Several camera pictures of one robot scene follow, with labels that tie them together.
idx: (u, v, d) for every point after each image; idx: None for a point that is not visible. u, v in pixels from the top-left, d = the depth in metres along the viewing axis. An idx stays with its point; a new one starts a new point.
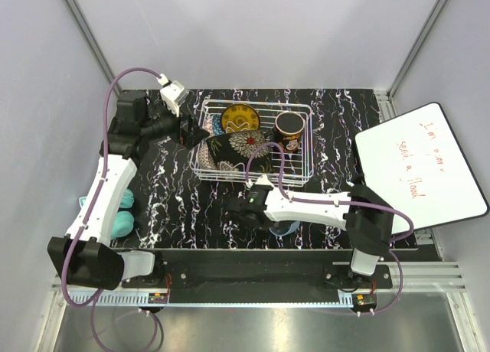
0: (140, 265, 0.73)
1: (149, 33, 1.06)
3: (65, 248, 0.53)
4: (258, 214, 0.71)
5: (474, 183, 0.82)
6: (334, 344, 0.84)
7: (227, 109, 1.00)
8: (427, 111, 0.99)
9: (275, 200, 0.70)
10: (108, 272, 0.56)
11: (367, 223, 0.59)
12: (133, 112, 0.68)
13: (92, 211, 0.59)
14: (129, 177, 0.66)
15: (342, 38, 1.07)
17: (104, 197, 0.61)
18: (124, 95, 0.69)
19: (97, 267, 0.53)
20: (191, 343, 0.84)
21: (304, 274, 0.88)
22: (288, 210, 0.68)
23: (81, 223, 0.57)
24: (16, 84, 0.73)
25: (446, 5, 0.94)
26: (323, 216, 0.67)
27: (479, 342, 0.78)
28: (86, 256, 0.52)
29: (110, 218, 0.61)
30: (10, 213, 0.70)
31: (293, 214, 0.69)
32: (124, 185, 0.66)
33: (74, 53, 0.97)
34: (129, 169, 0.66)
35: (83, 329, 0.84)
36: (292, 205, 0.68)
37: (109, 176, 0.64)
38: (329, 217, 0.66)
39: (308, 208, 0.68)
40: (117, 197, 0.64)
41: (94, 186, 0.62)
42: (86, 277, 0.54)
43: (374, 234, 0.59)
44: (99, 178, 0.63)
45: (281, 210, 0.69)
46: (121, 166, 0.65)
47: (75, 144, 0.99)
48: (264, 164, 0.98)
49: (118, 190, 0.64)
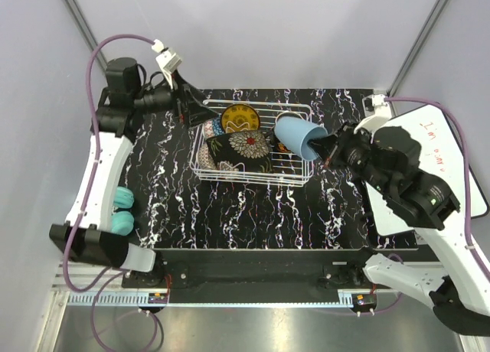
0: (142, 262, 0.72)
1: (149, 33, 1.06)
3: (66, 233, 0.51)
4: (419, 211, 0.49)
5: (473, 183, 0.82)
6: (334, 344, 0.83)
7: (227, 109, 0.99)
8: (426, 112, 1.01)
9: (453, 226, 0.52)
10: (113, 252, 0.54)
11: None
12: (123, 82, 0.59)
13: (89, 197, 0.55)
14: (124, 154, 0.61)
15: (342, 37, 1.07)
17: (100, 179, 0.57)
18: (112, 61, 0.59)
19: (102, 251, 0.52)
20: (191, 343, 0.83)
21: (304, 274, 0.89)
22: (455, 251, 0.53)
23: (80, 210, 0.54)
24: (16, 83, 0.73)
25: (445, 5, 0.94)
26: (465, 278, 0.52)
27: (480, 342, 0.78)
28: (88, 242, 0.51)
29: (109, 200, 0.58)
30: (10, 213, 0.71)
31: (438, 241, 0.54)
32: (119, 165, 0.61)
33: (74, 53, 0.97)
34: (123, 147, 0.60)
35: (83, 329, 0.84)
36: (462, 251, 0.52)
37: (104, 157, 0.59)
38: (477, 294, 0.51)
39: (467, 264, 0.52)
40: (114, 177, 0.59)
41: (89, 167, 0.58)
42: (93, 256, 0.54)
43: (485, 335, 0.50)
44: (93, 159, 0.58)
45: (444, 233, 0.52)
46: (115, 145, 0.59)
47: (75, 144, 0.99)
48: (264, 164, 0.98)
49: (114, 171, 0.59)
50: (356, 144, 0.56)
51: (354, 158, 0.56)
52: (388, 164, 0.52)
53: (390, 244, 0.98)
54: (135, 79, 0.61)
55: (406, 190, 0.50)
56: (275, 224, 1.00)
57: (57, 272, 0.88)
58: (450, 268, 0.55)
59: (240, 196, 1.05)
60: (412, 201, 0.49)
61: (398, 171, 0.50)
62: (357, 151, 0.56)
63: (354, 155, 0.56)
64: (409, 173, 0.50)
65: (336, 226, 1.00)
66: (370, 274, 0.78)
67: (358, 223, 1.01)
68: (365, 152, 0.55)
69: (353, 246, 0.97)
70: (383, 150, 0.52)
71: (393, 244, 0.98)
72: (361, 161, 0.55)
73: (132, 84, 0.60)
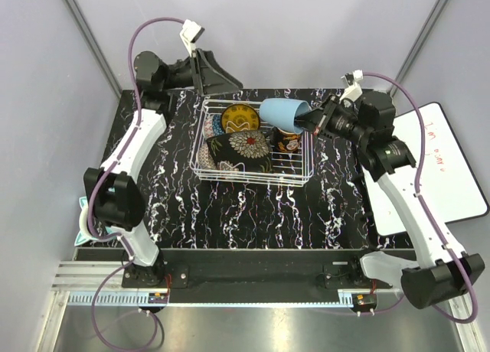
0: (145, 251, 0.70)
1: (149, 33, 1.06)
3: (99, 177, 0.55)
4: (376, 164, 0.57)
5: (474, 183, 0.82)
6: (334, 344, 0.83)
7: (227, 109, 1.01)
8: (428, 111, 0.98)
9: (406, 176, 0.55)
10: (133, 210, 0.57)
11: (440, 287, 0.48)
12: (154, 84, 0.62)
13: (123, 152, 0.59)
14: (157, 133, 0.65)
15: (342, 38, 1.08)
17: (136, 143, 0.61)
18: (137, 62, 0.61)
19: (125, 201, 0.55)
20: (191, 343, 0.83)
21: (304, 274, 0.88)
22: (403, 199, 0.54)
23: (115, 158, 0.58)
24: (17, 84, 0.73)
25: (445, 5, 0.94)
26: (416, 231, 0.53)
27: (479, 341, 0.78)
28: (115, 188, 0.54)
29: (138, 164, 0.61)
30: (11, 213, 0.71)
31: (390, 191, 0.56)
32: (153, 139, 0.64)
33: (75, 53, 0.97)
34: (158, 125, 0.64)
35: (83, 329, 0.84)
36: (412, 200, 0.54)
37: (144, 125, 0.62)
38: (425, 246, 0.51)
39: (417, 216, 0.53)
40: (146, 147, 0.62)
41: (128, 132, 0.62)
42: (112, 210, 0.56)
43: (432, 293, 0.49)
44: (133, 125, 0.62)
45: (395, 179, 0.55)
46: (154, 119, 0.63)
47: (75, 144, 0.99)
48: (264, 164, 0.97)
49: (148, 141, 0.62)
50: (342, 112, 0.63)
51: (342, 124, 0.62)
52: (365, 122, 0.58)
53: (390, 244, 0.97)
54: (163, 70, 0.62)
55: (375, 145, 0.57)
56: (275, 224, 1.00)
57: (57, 272, 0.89)
58: (405, 224, 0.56)
59: (240, 196, 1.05)
60: (377, 153, 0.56)
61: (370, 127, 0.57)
62: (344, 119, 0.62)
63: (341, 122, 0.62)
64: (380, 130, 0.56)
65: (336, 226, 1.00)
66: (367, 263, 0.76)
67: (358, 223, 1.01)
68: (352, 118, 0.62)
69: (353, 246, 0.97)
70: (363, 107, 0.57)
71: (393, 243, 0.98)
72: (349, 125, 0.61)
73: (162, 77, 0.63)
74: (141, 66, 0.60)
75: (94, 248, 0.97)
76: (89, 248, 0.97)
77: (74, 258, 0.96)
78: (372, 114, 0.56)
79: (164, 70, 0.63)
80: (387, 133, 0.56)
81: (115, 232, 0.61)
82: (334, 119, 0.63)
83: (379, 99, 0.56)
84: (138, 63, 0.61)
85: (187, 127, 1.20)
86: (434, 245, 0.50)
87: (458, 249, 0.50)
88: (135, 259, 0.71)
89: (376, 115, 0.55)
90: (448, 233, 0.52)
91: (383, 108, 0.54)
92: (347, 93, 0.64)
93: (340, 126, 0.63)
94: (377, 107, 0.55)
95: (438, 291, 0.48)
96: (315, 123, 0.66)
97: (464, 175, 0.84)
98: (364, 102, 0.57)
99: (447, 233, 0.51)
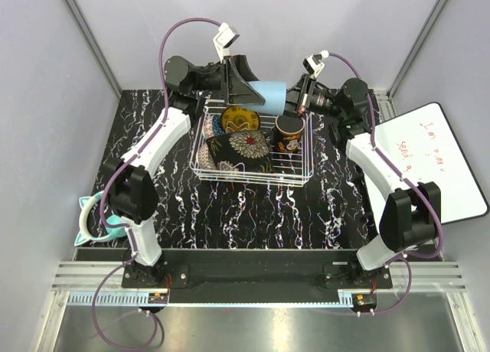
0: (148, 249, 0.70)
1: (149, 33, 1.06)
3: (117, 167, 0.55)
4: (341, 138, 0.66)
5: (475, 183, 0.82)
6: (334, 344, 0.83)
7: (227, 109, 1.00)
8: (428, 111, 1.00)
9: (362, 137, 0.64)
10: (145, 203, 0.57)
11: (403, 214, 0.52)
12: (181, 89, 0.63)
13: (145, 147, 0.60)
14: (181, 132, 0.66)
15: (341, 38, 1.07)
17: (158, 139, 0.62)
18: (168, 66, 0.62)
19: (138, 193, 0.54)
20: (190, 343, 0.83)
21: (304, 274, 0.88)
22: (364, 154, 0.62)
23: (135, 151, 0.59)
24: (17, 84, 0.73)
25: (445, 5, 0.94)
26: (381, 177, 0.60)
27: (480, 342, 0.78)
28: (131, 180, 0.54)
29: (158, 158, 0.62)
30: (10, 213, 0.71)
31: (357, 152, 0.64)
32: (176, 138, 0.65)
33: (75, 52, 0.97)
34: (184, 124, 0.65)
35: (83, 330, 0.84)
36: (372, 153, 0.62)
37: (168, 124, 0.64)
38: (385, 182, 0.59)
39: (377, 162, 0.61)
40: (168, 144, 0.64)
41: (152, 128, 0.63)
42: (125, 201, 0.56)
43: (400, 223, 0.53)
44: (158, 122, 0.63)
45: (355, 141, 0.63)
46: (180, 118, 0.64)
47: (75, 144, 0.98)
48: (264, 164, 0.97)
49: (171, 138, 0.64)
50: (320, 90, 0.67)
51: (321, 102, 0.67)
52: (341, 105, 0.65)
53: None
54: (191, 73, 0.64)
55: (344, 123, 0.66)
56: (275, 224, 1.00)
57: (57, 272, 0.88)
58: (374, 177, 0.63)
59: (240, 196, 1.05)
60: (343, 131, 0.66)
61: (344, 110, 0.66)
62: (323, 97, 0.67)
63: (321, 100, 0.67)
64: (351, 115, 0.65)
65: (336, 226, 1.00)
66: (364, 255, 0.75)
67: (358, 223, 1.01)
68: (329, 96, 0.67)
69: (353, 246, 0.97)
70: (341, 94, 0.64)
71: None
72: (328, 104, 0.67)
73: (190, 82, 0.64)
74: (171, 72, 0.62)
75: (95, 248, 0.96)
76: (89, 248, 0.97)
77: (74, 258, 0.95)
78: (348, 103, 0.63)
79: (193, 74, 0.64)
80: (357, 115, 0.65)
81: (125, 223, 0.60)
82: (315, 97, 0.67)
83: (357, 88, 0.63)
84: (168, 68, 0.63)
85: None
86: (393, 180, 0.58)
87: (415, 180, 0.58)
88: (138, 256, 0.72)
89: (351, 105, 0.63)
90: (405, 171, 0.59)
91: (359, 100, 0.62)
92: (316, 73, 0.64)
93: (319, 103, 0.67)
94: (354, 99, 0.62)
95: (403, 216, 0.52)
96: (299, 102, 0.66)
97: (462, 174, 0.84)
98: (344, 90, 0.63)
99: (404, 171, 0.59)
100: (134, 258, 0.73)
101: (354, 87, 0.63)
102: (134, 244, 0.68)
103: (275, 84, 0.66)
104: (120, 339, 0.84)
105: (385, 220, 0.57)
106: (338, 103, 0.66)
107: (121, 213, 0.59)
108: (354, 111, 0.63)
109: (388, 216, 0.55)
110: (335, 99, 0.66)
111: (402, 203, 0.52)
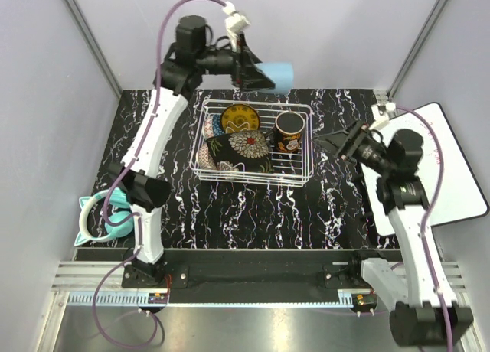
0: (152, 243, 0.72)
1: (149, 33, 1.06)
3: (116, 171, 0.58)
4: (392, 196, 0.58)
5: (474, 183, 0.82)
6: (333, 344, 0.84)
7: (227, 109, 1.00)
8: (427, 111, 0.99)
9: (413, 216, 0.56)
10: (156, 197, 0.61)
11: (420, 327, 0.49)
12: (190, 44, 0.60)
13: (142, 146, 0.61)
14: (178, 112, 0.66)
15: (342, 38, 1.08)
17: (154, 132, 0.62)
18: (183, 18, 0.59)
19: (148, 193, 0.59)
20: (191, 343, 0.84)
21: (304, 274, 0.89)
22: (406, 235, 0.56)
23: (133, 154, 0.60)
24: (17, 83, 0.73)
25: (445, 4, 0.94)
26: (413, 266, 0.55)
27: (479, 341, 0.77)
28: (136, 183, 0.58)
29: (159, 151, 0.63)
30: (9, 213, 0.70)
31: (398, 223, 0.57)
32: (174, 120, 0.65)
33: (75, 52, 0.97)
34: (178, 105, 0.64)
35: (83, 330, 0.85)
36: (416, 239, 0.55)
37: (160, 112, 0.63)
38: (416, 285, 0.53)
39: (416, 252, 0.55)
40: (167, 132, 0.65)
41: (145, 121, 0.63)
42: (133, 195, 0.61)
43: (413, 333, 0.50)
44: (150, 112, 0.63)
45: (403, 214, 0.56)
46: (171, 102, 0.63)
47: (75, 144, 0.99)
48: (264, 164, 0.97)
49: (167, 125, 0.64)
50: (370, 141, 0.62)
51: (369, 154, 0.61)
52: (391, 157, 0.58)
53: (389, 244, 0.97)
54: (203, 36, 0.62)
55: (393, 180, 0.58)
56: (275, 225, 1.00)
57: (57, 272, 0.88)
58: (404, 260, 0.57)
59: (240, 196, 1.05)
60: (393, 190, 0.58)
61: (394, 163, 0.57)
62: (372, 149, 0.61)
63: (369, 152, 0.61)
64: (403, 170, 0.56)
65: (336, 226, 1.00)
66: (369, 270, 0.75)
67: (358, 223, 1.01)
68: (380, 148, 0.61)
69: (353, 246, 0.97)
70: (393, 142, 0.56)
71: (393, 244, 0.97)
72: (375, 154, 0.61)
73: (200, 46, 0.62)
74: (185, 24, 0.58)
75: (95, 248, 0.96)
76: (89, 248, 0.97)
77: (74, 258, 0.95)
78: (399, 153, 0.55)
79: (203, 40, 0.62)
80: (410, 174, 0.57)
81: (135, 210, 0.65)
82: (363, 147, 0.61)
83: (413, 139, 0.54)
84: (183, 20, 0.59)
85: (187, 127, 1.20)
86: (426, 286, 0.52)
87: (449, 296, 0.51)
88: (141, 252, 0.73)
89: (403, 155, 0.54)
90: (443, 278, 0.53)
91: (410, 151, 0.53)
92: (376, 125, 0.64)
93: (367, 154, 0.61)
94: (405, 148, 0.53)
95: (418, 331, 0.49)
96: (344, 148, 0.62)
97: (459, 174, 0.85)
98: (395, 138, 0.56)
99: (442, 278, 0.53)
100: (136, 255, 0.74)
101: (412, 139, 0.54)
102: (140, 236, 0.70)
103: (279, 66, 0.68)
104: (122, 337, 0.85)
105: (400, 317, 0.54)
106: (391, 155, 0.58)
107: (132, 202, 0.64)
108: (405, 161, 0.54)
109: (403, 318, 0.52)
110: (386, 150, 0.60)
111: (423, 320, 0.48)
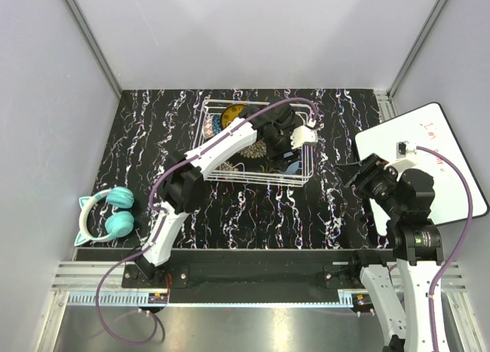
0: (163, 246, 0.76)
1: (149, 33, 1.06)
3: (180, 161, 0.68)
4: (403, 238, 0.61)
5: (474, 182, 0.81)
6: (334, 344, 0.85)
7: (227, 109, 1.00)
8: (427, 111, 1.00)
9: (424, 272, 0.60)
10: (191, 200, 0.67)
11: None
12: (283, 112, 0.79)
13: (207, 151, 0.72)
14: (243, 145, 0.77)
15: (342, 39, 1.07)
17: (223, 145, 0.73)
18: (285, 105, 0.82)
19: (188, 190, 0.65)
20: (191, 343, 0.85)
21: (304, 274, 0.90)
22: (415, 291, 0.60)
23: (198, 152, 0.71)
24: (16, 83, 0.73)
25: (445, 5, 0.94)
26: (414, 324, 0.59)
27: (480, 341, 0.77)
28: (186, 176, 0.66)
29: (216, 163, 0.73)
30: (9, 213, 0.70)
31: (407, 277, 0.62)
32: (239, 147, 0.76)
33: (74, 52, 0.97)
34: (247, 138, 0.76)
35: (83, 330, 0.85)
36: (423, 298, 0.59)
37: (235, 135, 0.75)
38: (416, 343, 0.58)
39: (420, 311, 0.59)
40: (230, 151, 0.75)
41: (221, 134, 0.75)
42: (171, 190, 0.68)
43: None
44: (227, 131, 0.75)
45: (414, 272, 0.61)
46: (248, 132, 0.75)
47: (75, 144, 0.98)
48: (264, 164, 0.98)
49: (233, 147, 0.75)
50: (383, 178, 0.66)
51: (380, 190, 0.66)
52: (401, 198, 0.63)
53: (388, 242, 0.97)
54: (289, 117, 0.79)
55: (406, 223, 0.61)
56: (275, 224, 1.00)
57: (57, 272, 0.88)
58: (407, 314, 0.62)
59: (240, 196, 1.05)
60: (404, 233, 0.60)
61: (405, 205, 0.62)
62: (383, 186, 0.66)
63: (380, 188, 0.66)
64: (415, 210, 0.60)
65: (336, 226, 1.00)
66: (367, 282, 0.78)
67: (358, 223, 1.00)
68: (389, 187, 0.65)
69: (353, 246, 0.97)
70: (401, 183, 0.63)
71: None
72: (385, 193, 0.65)
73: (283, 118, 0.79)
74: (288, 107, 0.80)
75: (95, 248, 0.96)
76: (89, 248, 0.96)
77: (74, 258, 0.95)
78: (409, 193, 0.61)
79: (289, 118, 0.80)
80: (420, 217, 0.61)
81: (166, 206, 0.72)
82: (376, 183, 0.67)
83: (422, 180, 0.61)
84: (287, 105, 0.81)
85: (187, 128, 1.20)
86: (426, 347, 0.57)
87: None
88: (149, 250, 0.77)
89: (413, 194, 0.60)
90: (443, 341, 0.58)
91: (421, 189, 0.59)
92: (396, 162, 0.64)
93: (380, 193, 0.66)
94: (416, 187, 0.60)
95: None
96: (354, 177, 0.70)
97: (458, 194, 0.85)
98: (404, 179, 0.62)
99: (441, 342, 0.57)
100: (143, 252, 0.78)
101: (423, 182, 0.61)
102: (157, 236, 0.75)
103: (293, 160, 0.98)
104: (125, 333, 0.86)
105: None
106: (401, 196, 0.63)
107: (165, 199, 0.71)
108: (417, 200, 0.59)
109: None
110: (395, 190, 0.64)
111: None
